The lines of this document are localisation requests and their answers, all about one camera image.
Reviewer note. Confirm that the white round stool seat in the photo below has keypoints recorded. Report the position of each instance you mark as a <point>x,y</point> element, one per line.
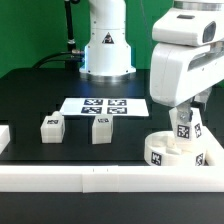
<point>163,149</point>

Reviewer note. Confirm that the white U-shaped fence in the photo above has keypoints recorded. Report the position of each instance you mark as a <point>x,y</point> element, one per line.
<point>91,179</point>

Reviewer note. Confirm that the white fiducial marker sheet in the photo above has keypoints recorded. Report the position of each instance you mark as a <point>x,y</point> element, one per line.
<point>96,106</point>

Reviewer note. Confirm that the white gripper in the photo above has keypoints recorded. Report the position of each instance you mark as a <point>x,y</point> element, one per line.
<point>179,73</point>

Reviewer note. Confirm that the black vertical pole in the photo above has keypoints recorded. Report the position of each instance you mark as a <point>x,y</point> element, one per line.
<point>71,44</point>

